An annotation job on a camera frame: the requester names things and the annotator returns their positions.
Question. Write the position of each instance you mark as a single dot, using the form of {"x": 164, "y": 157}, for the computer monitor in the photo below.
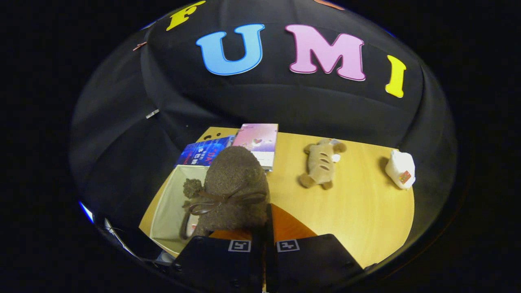
{"x": 86, "y": 211}

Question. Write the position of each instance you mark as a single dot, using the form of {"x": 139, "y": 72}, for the pink cover book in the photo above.
{"x": 258, "y": 138}

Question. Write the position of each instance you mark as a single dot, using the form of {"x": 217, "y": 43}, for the black backdrop cloth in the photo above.
{"x": 264, "y": 101}

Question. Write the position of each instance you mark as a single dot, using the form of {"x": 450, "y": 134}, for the cream fabric storage box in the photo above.
{"x": 169, "y": 203}

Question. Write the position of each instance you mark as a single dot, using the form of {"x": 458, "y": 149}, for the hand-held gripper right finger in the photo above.
{"x": 271, "y": 264}

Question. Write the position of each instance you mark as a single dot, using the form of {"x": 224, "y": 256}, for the tan bread plush toy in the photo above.
{"x": 319, "y": 162}

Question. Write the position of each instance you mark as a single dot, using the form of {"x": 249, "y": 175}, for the silver clip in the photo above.
{"x": 152, "y": 114}

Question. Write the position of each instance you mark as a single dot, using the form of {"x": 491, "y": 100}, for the copper clip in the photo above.
{"x": 139, "y": 46}

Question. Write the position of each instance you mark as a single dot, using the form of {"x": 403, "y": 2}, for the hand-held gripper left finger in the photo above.
{"x": 257, "y": 268}

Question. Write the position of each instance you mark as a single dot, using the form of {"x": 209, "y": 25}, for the white plush toy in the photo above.
{"x": 399, "y": 167}

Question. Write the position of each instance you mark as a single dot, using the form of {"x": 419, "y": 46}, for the blue cover book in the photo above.
{"x": 199, "y": 154}

